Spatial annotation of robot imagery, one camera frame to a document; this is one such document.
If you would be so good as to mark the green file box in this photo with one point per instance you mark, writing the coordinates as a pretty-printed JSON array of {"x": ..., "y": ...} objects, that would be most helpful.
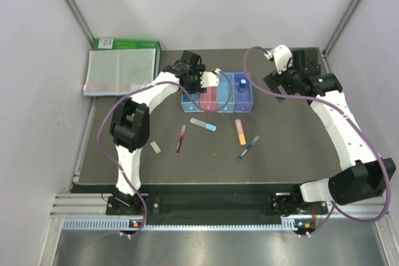
[{"x": 124, "y": 44}]

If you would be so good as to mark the pink drawer bin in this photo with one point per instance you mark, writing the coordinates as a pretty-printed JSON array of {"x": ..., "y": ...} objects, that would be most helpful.
[{"x": 208, "y": 100}]

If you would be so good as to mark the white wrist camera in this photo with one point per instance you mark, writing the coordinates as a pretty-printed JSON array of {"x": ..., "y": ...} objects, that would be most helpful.
[
  {"x": 210, "y": 78},
  {"x": 281, "y": 56}
]

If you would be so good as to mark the pink orange highlighter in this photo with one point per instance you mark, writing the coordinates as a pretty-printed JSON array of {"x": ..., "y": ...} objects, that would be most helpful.
[{"x": 240, "y": 131}]

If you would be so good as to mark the blue capped ink bottle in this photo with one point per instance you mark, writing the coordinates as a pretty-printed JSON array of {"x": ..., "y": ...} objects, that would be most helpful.
[{"x": 242, "y": 85}]

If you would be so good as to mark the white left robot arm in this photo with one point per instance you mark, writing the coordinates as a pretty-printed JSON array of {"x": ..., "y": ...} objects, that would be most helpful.
[{"x": 130, "y": 123}]

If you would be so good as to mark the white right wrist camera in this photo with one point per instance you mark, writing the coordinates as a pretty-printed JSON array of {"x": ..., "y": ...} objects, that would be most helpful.
[{"x": 281, "y": 56}]

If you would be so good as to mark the white eraser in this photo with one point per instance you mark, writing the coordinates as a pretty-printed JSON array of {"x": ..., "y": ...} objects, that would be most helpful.
[{"x": 155, "y": 147}]

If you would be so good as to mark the purple drawer bin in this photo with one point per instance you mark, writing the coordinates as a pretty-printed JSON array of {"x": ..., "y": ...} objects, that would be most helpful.
[{"x": 243, "y": 100}]

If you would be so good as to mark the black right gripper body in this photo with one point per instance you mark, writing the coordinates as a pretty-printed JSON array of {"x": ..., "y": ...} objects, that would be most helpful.
[{"x": 287, "y": 79}]

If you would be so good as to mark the blue gel pen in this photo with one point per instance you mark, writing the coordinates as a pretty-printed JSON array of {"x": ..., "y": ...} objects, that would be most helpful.
[{"x": 249, "y": 146}]

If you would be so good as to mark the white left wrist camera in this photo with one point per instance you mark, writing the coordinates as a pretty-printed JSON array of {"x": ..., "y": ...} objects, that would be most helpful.
[{"x": 210, "y": 78}]

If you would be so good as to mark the grey teal highlighter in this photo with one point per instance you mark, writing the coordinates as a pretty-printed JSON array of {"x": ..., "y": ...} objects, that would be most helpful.
[{"x": 203, "y": 124}]

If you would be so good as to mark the aluminium frame rail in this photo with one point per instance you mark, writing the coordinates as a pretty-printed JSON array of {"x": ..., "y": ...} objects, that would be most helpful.
[{"x": 86, "y": 210}]

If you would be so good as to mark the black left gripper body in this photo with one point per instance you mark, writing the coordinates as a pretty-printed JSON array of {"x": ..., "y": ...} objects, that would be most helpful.
[{"x": 194, "y": 83}]

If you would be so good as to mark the red gel pen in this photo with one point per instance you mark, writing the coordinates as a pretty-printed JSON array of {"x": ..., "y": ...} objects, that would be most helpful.
[{"x": 182, "y": 133}]

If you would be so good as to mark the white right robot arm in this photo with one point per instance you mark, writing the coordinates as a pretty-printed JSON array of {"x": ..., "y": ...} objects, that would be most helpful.
[{"x": 364, "y": 174}]

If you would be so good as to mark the translucent mesh zipper pouch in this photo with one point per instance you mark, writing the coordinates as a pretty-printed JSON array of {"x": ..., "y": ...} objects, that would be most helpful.
[{"x": 119, "y": 72}]

